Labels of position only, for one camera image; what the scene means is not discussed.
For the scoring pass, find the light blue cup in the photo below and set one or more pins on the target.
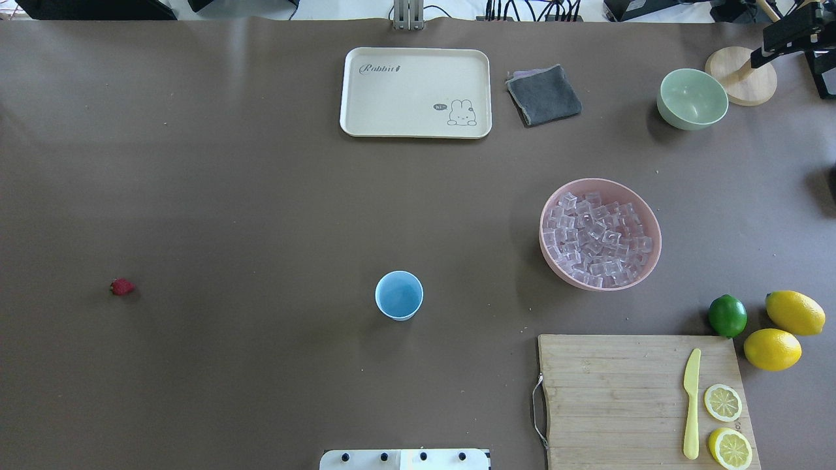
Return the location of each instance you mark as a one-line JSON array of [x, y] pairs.
[[399, 295]]

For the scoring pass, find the pile of clear ice cubes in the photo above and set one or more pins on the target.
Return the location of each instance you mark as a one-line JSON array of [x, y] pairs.
[[597, 239]]

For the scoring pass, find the wooden cup stand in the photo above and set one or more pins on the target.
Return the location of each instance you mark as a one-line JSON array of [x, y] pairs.
[[744, 84]]

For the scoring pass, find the cream rabbit tray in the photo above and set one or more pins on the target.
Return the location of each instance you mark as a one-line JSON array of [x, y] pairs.
[[416, 93]]

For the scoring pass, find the pink bowl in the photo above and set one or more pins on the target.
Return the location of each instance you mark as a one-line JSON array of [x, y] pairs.
[[599, 234]]

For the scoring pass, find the grey folded cloth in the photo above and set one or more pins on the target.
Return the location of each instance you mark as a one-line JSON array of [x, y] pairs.
[[543, 95]]

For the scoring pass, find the bamboo cutting board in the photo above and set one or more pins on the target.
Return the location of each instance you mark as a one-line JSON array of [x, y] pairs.
[[616, 401]]

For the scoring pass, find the green bowl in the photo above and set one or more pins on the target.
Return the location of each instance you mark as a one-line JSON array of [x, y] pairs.
[[691, 100]]

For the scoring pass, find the red strawberry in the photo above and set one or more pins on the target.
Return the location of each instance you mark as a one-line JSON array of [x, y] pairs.
[[122, 287]]

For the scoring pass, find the green lime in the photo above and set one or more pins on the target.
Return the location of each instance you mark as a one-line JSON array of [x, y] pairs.
[[728, 316]]

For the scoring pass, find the lemon slice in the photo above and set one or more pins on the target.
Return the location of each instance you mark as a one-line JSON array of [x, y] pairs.
[[723, 403]]

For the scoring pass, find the yellow plastic knife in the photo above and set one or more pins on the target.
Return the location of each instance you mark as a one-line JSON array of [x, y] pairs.
[[690, 384]]

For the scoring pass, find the yellow lemon inner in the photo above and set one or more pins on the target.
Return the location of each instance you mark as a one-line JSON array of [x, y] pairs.
[[772, 349]]

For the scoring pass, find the yellow lemon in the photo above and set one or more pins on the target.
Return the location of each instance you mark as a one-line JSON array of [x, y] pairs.
[[772, 349], [795, 312]]

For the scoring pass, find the lemon half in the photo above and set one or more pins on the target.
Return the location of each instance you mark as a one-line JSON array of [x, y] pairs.
[[730, 449]]

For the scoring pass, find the yellow lemon outer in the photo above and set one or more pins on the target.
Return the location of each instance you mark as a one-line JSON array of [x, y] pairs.
[[795, 312]]

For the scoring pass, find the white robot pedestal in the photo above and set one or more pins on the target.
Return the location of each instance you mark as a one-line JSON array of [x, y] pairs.
[[407, 458]]

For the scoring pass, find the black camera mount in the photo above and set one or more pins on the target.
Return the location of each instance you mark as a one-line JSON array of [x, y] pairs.
[[809, 29]]

